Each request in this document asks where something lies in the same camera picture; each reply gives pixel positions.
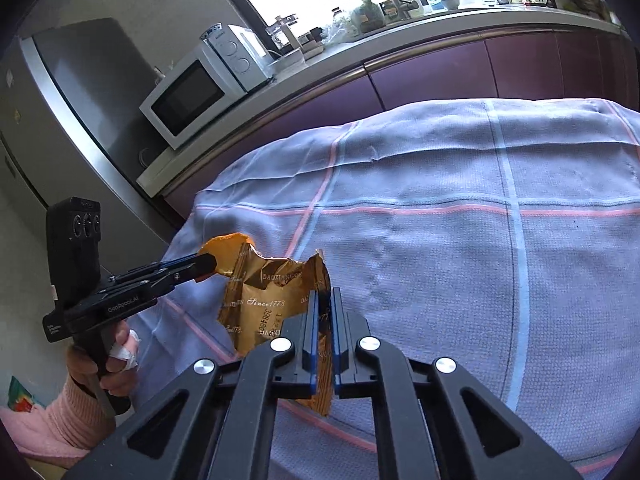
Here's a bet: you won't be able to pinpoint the gold snack wrapper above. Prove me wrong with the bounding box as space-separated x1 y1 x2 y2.
197 232 335 417

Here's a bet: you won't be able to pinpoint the purple kitchen base cabinets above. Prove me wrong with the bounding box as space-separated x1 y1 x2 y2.
163 27 639 218

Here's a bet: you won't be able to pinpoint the left hand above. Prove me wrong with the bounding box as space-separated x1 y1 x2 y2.
65 320 142 399

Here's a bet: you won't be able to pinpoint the silver refrigerator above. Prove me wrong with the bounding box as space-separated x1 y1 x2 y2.
1 18 181 274

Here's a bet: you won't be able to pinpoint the grey checked tablecloth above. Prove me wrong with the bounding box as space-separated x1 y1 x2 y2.
166 98 639 479

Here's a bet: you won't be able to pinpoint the white microwave oven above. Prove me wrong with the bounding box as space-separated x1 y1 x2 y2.
140 23 272 150

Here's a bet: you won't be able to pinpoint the black left gripper camera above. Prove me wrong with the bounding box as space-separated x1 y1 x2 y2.
46 197 101 311

